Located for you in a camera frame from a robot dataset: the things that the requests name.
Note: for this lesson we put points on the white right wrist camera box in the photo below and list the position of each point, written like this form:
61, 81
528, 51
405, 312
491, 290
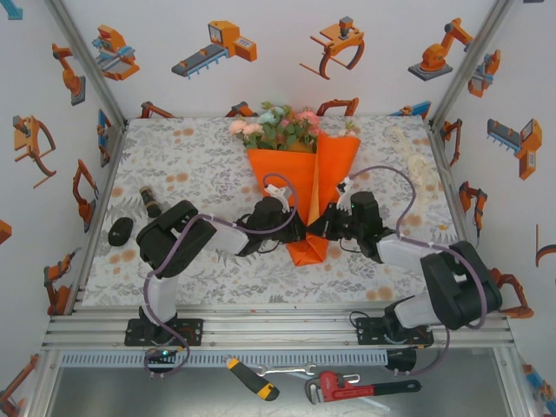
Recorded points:
346, 193

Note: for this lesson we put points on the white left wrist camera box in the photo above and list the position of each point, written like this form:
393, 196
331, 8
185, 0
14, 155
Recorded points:
278, 192

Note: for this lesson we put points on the white fake bud stem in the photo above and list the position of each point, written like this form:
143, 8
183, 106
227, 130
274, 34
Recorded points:
348, 129

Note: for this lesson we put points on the cream sheer ribbon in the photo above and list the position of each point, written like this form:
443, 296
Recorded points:
419, 165

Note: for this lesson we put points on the silver open-end wrench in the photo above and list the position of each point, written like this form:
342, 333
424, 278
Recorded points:
282, 370

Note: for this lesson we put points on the floral grey table mat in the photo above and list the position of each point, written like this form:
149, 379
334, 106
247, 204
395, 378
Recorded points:
217, 278

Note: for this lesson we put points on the orange wrapping paper sheet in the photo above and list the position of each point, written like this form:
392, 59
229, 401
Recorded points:
282, 169

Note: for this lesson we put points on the aluminium side rail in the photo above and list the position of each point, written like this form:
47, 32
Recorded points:
108, 174
439, 150

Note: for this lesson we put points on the pink fake rose stem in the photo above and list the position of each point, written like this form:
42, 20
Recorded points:
306, 118

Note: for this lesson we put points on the small circuit board green light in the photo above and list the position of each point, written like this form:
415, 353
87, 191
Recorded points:
163, 354

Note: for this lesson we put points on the aluminium front frame rails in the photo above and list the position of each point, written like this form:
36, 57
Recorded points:
282, 330

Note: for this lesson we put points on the peach fake rose stem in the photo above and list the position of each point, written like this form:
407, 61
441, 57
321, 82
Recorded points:
241, 128

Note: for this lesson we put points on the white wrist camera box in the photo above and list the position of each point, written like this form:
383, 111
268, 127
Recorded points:
346, 193
278, 192

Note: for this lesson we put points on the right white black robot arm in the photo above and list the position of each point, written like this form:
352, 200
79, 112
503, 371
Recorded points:
460, 286

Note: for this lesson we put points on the aluminium frame post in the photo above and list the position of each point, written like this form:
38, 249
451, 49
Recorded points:
82, 56
469, 61

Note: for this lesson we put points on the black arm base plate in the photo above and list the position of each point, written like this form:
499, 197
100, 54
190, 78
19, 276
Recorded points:
195, 332
369, 334

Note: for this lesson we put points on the black brown cylinder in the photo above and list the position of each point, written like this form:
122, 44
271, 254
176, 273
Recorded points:
150, 202

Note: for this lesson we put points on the red pipe wrench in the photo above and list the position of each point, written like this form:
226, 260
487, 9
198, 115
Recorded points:
347, 391

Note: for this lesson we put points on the black computer mouse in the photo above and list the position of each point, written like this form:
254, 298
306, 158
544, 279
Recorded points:
120, 231

